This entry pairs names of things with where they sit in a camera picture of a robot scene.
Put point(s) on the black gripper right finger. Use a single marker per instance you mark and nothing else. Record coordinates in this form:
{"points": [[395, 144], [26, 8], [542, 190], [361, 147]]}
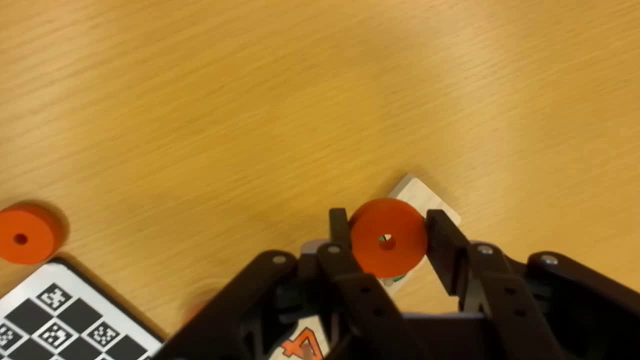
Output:
{"points": [[520, 301]]}

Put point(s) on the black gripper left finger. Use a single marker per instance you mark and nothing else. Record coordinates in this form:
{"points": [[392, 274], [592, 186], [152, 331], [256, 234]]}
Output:
{"points": [[347, 292]]}

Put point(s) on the orange round disc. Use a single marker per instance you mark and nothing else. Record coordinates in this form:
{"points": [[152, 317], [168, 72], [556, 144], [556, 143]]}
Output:
{"points": [[37, 227], [373, 227]]}

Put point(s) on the wooden number puzzle strip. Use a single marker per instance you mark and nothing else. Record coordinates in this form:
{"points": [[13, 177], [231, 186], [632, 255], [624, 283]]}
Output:
{"points": [[427, 201]]}

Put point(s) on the black white checker calibration board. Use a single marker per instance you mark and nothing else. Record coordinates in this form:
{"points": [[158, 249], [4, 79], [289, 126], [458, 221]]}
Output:
{"points": [[67, 312]]}

